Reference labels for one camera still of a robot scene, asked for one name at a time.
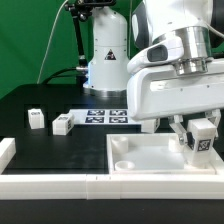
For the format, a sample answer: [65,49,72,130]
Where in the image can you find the black cables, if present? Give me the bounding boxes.
[44,67,88,85]

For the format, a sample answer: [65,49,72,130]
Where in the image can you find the white U-shaped fence wall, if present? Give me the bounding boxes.
[0,138,224,200]

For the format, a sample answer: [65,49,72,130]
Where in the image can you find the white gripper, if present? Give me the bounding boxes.
[127,36,224,145]

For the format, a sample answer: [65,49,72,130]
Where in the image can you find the white sheet with tags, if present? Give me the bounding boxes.
[70,109,136,125]

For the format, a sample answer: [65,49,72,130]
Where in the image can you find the white square tabletop panel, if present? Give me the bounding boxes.
[106,133,224,175]

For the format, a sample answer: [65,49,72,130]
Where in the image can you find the white cable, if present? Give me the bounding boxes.
[36,0,70,84]

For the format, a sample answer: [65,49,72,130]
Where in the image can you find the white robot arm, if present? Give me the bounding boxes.
[127,0,224,143]

